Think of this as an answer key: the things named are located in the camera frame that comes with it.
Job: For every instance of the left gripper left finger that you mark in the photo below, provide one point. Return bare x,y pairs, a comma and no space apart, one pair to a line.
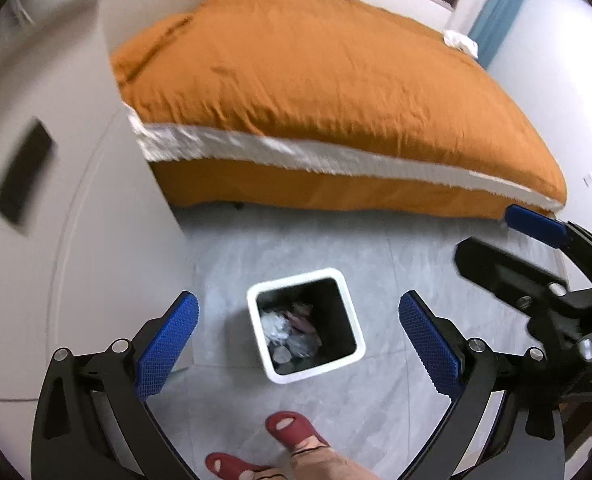
68,439

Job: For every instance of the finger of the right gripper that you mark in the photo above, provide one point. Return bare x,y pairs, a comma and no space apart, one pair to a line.
514,281
572,240

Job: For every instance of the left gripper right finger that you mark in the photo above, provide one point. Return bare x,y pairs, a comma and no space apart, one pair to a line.
526,439

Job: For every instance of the white trash bin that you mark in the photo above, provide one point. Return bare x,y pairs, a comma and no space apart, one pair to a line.
305,325

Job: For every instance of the left red slipper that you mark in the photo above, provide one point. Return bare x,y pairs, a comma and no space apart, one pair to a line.
228,467

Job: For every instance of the red slipper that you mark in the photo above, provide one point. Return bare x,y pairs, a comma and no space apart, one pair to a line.
295,432
228,467

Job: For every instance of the beige desk drawer cabinet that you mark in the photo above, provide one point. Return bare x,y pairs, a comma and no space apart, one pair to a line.
89,248

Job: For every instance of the right red slipper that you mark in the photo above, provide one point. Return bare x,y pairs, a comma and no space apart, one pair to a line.
295,432

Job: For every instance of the blue curtain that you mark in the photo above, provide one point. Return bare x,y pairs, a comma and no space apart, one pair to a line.
491,26

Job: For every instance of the white pillow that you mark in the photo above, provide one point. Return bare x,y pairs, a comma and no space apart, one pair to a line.
460,42

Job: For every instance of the orange duvet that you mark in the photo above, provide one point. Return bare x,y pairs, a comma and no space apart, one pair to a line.
328,105

